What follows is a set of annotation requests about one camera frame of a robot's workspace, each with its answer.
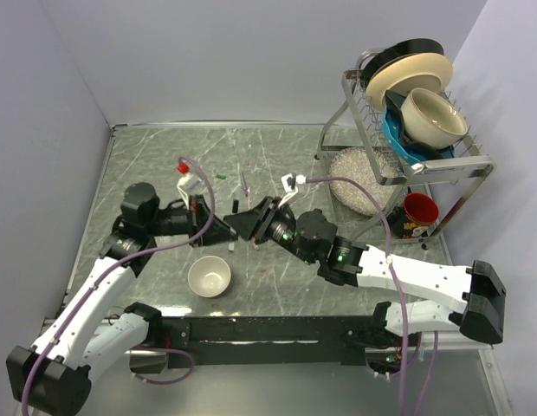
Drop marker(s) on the blue dish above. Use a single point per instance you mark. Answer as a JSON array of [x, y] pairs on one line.
[[409, 150]]

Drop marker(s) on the red cup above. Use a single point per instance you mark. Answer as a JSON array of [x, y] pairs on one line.
[[421, 208]]

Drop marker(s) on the black base bar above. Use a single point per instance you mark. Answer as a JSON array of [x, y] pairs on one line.
[[246, 340]]

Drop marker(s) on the black plate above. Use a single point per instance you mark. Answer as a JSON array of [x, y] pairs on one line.
[[399, 51]]

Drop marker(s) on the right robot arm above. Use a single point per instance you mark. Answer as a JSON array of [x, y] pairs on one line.
[[470, 299]]

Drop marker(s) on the white ceramic bowl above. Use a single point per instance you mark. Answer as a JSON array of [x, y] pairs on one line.
[[209, 276]]

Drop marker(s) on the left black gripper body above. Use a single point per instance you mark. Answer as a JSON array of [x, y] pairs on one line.
[[178, 219]]

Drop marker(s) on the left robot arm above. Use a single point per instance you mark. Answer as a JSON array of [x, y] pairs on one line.
[[55, 374]]

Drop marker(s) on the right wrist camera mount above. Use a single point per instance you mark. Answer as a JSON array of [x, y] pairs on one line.
[[290, 183]]

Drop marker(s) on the clear textured glass plate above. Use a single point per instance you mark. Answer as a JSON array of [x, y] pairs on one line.
[[353, 163]]

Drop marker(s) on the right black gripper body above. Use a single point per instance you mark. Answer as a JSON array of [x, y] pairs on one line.
[[274, 225]]

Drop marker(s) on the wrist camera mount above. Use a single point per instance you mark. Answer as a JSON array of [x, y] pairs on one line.
[[290, 183], [187, 183]]

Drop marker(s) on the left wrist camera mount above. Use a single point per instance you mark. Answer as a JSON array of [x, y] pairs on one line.
[[187, 183]]

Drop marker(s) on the cream bowl on rack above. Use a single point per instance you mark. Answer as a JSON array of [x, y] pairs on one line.
[[430, 119]]

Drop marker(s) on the metal dish rack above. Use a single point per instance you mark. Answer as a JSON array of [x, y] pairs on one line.
[[390, 170]]

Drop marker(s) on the cream plate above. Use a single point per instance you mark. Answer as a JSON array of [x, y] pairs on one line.
[[430, 71]]

